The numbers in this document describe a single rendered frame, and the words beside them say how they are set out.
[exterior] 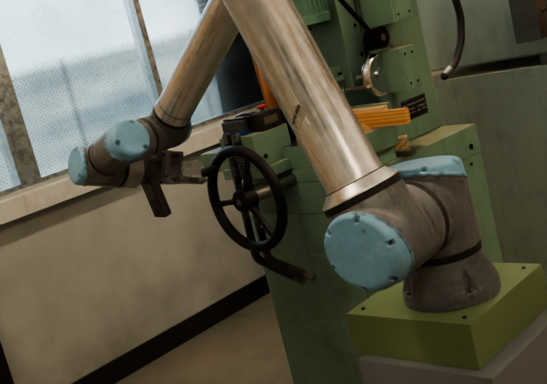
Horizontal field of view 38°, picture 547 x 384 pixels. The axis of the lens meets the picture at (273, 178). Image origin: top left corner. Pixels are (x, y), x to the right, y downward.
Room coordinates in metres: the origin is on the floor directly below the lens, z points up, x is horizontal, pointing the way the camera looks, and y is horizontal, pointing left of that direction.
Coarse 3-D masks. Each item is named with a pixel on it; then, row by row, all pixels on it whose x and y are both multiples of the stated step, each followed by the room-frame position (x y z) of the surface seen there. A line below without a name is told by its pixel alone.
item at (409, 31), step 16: (368, 16) 2.31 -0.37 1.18; (416, 16) 2.43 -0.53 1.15; (400, 32) 2.37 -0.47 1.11; (416, 32) 2.42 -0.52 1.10; (384, 48) 2.32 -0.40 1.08; (416, 48) 2.41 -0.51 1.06; (432, 80) 2.44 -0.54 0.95; (352, 96) 2.41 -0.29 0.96; (368, 96) 2.36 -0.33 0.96; (384, 96) 2.32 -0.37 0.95; (400, 96) 2.33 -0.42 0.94; (432, 96) 2.43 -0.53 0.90; (432, 112) 2.42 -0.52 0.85; (400, 128) 2.31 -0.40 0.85; (416, 128) 2.36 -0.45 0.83; (432, 128) 2.41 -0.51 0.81
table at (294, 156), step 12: (372, 132) 2.06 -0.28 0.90; (384, 132) 2.10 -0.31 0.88; (396, 132) 2.13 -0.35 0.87; (372, 144) 2.06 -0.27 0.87; (384, 144) 2.09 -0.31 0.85; (204, 156) 2.43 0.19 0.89; (288, 156) 2.15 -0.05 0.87; (300, 156) 2.12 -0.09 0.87; (252, 168) 2.13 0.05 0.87; (276, 168) 2.11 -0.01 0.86; (288, 168) 2.14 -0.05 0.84; (228, 180) 2.21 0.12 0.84
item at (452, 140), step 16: (448, 128) 2.40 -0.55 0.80; (464, 128) 2.33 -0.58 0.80; (416, 144) 2.26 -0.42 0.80; (432, 144) 2.22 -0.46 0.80; (448, 144) 2.27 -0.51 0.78; (464, 144) 2.32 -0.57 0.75; (400, 160) 2.12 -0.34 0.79; (288, 192) 2.18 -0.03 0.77; (304, 192) 2.13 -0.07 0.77; (320, 192) 2.09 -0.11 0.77; (272, 208) 2.24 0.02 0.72; (288, 208) 2.19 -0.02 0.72; (304, 208) 2.14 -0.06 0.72; (320, 208) 2.10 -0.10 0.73
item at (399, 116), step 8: (368, 112) 2.13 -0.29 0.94; (376, 112) 2.10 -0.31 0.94; (384, 112) 2.08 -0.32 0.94; (392, 112) 2.06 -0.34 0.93; (400, 112) 2.04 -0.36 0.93; (408, 112) 2.04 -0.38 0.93; (360, 120) 2.15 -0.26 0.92; (368, 120) 2.13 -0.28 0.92; (376, 120) 2.10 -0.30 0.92; (384, 120) 2.08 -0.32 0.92; (392, 120) 2.06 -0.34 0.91; (400, 120) 2.04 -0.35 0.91; (408, 120) 2.04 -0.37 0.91
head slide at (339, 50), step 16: (336, 0) 2.27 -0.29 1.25; (352, 0) 2.32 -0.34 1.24; (336, 16) 2.27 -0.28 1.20; (320, 32) 2.33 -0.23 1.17; (336, 32) 2.28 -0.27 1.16; (352, 32) 2.30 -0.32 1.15; (320, 48) 2.34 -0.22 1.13; (336, 48) 2.29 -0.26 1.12; (352, 48) 2.29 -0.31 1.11; (336, 64) 2.30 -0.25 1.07; (352, 64) 2.28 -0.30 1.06; (352, 80) 2.27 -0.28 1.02
